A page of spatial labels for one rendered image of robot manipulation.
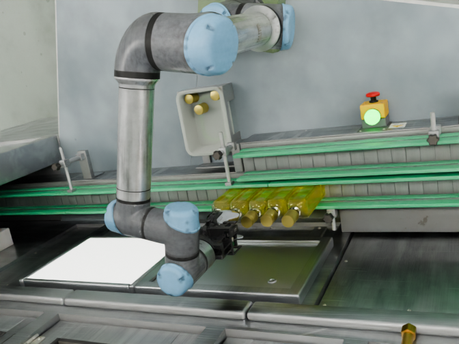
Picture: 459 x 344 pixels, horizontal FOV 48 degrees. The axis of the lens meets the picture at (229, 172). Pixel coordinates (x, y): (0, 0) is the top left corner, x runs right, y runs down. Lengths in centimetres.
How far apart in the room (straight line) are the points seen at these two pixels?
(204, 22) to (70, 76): 118
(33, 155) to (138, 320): 99
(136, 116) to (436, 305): 77
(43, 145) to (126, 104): 110
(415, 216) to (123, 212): 84
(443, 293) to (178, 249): 61
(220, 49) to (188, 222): 36
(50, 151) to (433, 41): 146
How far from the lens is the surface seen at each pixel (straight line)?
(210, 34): 100
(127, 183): 113
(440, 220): 158
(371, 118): 154
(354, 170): 149
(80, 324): 146
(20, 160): 209
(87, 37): 204
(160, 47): 103
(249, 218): 138
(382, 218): 159
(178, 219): 108
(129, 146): 111
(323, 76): 165
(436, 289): 132
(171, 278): 113
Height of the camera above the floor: 234
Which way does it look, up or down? 60 degrees down
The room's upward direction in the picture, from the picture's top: 126 degrees counter-clockwise
